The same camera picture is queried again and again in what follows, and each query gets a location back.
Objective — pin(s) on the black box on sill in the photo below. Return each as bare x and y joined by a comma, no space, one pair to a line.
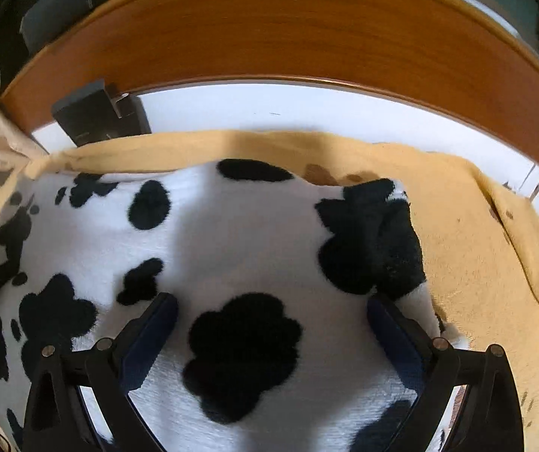
47,19

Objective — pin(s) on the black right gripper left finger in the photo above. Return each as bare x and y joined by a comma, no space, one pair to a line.
57,418

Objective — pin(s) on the black box below sill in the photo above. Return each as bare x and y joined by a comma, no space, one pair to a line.
95,113

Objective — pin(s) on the black-white cow print garment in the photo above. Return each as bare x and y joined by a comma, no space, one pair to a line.
272,350

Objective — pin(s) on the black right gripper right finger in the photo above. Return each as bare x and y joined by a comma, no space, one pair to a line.
489,417

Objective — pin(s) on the yellow paw print blanket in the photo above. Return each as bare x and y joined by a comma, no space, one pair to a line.
479,240

